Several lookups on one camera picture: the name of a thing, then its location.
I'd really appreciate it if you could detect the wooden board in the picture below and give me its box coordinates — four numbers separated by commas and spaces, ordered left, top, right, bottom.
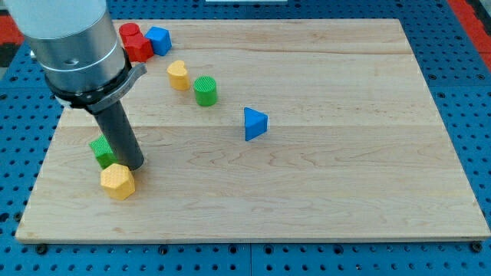
16, 19, 490, 244

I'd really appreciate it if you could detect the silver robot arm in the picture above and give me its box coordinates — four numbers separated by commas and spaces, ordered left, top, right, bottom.
5, 0, 147, 114

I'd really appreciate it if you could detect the green cylinder block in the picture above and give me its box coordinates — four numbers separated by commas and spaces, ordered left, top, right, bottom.
193, 76, 218, 107

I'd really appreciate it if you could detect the red cylinder block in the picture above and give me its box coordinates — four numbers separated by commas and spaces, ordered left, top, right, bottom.
118, 22, 140, 44

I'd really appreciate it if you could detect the blue cube block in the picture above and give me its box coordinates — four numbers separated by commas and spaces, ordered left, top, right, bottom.
145, 26, 172, 56

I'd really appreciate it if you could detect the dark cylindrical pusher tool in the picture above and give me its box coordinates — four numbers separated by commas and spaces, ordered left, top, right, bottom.
94, 101, 144, 171

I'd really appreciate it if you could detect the yellow hexagon block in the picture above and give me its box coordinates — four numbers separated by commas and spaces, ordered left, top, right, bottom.
101, 163, 136, 200

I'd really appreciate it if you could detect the blue triangle block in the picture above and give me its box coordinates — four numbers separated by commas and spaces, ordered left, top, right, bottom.
244, 107, 269, 141

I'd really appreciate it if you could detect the yellow heart block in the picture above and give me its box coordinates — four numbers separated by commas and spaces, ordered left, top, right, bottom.
166, 60, 190, 91

